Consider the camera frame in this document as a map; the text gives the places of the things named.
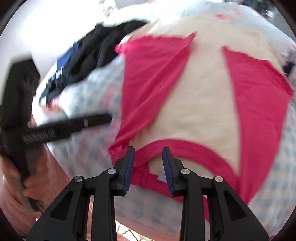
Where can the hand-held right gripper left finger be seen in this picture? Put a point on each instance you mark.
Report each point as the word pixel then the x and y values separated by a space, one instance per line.
pixel 129 171

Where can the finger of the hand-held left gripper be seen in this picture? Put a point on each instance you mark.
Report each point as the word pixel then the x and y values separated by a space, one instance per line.
pixel 92 121

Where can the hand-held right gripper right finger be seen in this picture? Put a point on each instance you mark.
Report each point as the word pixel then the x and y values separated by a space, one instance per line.
pixel 167 171

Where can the pink and cream shirt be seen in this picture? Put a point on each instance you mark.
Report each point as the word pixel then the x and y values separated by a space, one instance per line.
pixel 208 92

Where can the person's left forearm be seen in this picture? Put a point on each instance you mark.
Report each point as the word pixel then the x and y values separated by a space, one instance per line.
pixel 13 208

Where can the person's left hand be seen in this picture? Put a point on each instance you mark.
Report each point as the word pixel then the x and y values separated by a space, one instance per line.
pixel 46 183

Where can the blue checkered printed blanket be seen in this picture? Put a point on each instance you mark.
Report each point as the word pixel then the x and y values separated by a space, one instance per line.
pixel 92 92

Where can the blue garment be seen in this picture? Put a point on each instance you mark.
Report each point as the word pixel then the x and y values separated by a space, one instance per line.
pixel 67 58

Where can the black jacket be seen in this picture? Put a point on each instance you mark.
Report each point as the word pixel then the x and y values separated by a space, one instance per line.
pixel 104 46

